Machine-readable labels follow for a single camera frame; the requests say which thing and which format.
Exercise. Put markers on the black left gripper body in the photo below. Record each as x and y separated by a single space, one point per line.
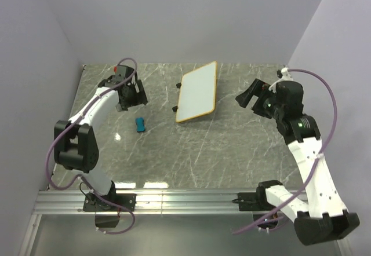
131 99

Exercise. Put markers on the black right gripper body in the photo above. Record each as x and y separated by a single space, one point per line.
266 105

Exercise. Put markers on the blue whiteboard eraser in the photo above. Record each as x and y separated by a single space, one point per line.
140 126

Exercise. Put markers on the orange framed whiteboard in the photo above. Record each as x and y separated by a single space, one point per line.
197 95

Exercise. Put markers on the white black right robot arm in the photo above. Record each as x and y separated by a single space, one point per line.
323 217

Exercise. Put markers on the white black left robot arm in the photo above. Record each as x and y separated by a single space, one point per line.
75 145

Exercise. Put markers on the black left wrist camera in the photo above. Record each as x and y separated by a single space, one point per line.
123 73

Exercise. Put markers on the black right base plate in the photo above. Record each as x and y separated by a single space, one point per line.
252 201

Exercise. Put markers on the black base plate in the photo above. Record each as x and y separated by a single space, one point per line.
252 201
93 204

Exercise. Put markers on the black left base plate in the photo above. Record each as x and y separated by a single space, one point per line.
93 204

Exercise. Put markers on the aluminium front rail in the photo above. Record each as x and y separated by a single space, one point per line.
148 201

